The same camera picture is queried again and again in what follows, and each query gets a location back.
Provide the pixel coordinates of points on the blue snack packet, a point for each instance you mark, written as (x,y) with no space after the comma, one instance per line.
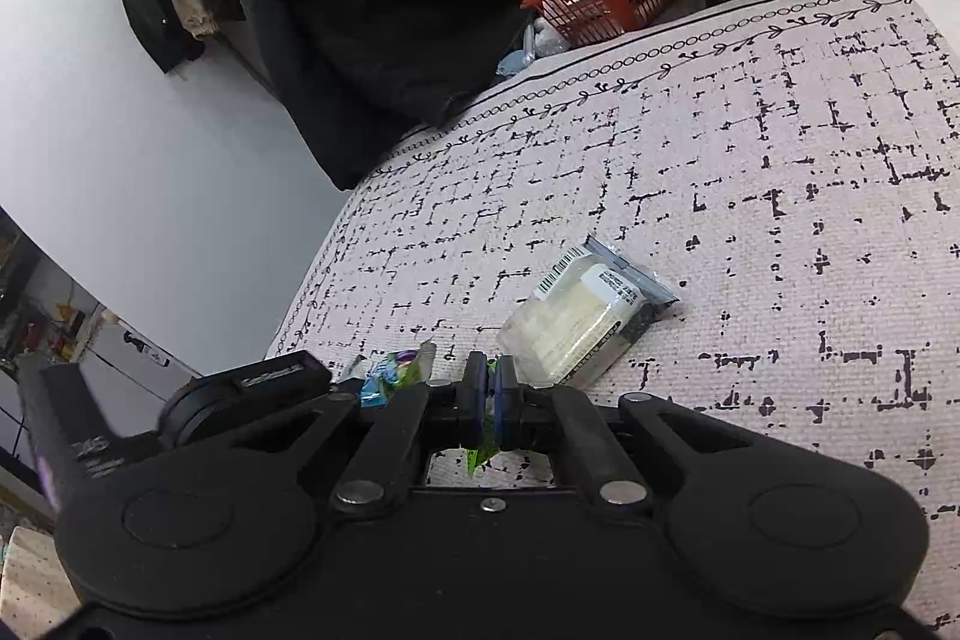
(386,377)

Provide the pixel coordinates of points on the cluttered shelf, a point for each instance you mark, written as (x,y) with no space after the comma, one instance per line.
(37,310)

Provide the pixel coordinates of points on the bright green snack packet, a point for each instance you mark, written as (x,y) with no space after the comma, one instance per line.
(476,458)

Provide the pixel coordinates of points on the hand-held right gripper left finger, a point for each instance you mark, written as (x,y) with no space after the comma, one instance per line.
(475,400)

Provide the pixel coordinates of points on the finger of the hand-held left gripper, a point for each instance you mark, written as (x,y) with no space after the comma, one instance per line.
(277,376)

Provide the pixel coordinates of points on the white cabinet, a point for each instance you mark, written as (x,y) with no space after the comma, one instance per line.
(127,355)

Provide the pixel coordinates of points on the pale blue bag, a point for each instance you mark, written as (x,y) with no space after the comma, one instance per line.
(525,51)

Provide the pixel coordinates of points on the black coat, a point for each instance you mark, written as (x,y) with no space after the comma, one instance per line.
(390,25)

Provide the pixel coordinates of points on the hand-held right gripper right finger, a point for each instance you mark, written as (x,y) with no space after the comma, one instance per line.
(504,407)

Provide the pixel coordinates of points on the clear packet white snack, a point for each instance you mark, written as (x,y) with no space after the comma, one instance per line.
(581,317)

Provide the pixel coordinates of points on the printed beige blanket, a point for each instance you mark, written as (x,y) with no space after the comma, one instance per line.
(675,160)

